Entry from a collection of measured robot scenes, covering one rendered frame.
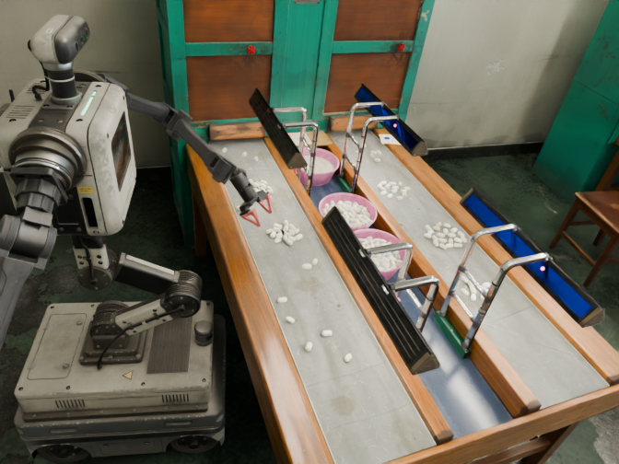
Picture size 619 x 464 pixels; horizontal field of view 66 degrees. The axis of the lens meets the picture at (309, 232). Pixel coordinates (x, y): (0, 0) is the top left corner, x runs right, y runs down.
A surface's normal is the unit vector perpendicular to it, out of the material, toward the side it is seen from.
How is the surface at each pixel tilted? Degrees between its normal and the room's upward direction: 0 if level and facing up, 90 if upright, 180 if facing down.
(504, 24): 90
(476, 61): 90
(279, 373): 0
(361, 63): 91
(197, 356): 1
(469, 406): 0
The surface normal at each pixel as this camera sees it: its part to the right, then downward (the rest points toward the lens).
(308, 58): 0.34, 0.62
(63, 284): 0.11, -0.77
